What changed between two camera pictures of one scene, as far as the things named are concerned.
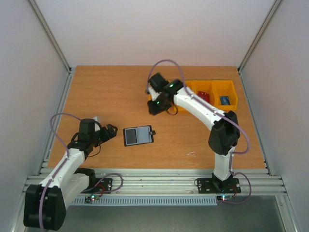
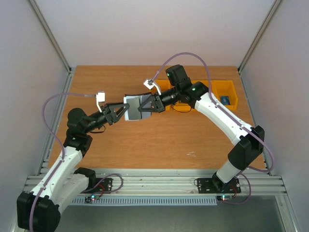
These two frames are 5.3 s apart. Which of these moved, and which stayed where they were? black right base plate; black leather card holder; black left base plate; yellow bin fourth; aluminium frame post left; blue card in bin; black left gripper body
Moved: black left gripper body; black leather card holder
Stayed: blue card in bin; black left base plate; yellow bin fourth; black right base plate; aluminium frame post left
